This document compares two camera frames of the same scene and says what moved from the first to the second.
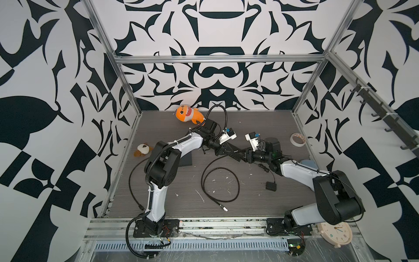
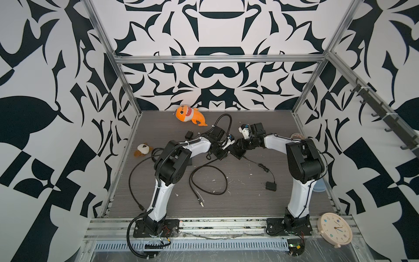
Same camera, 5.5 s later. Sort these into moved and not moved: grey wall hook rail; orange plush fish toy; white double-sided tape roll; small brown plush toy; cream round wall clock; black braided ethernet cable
Moved: black braided ethernet cable
Not moved: small brown plush toy; cream round wall clock; orange plush fish toy; white double-sided tape roll; grey wall hook rail
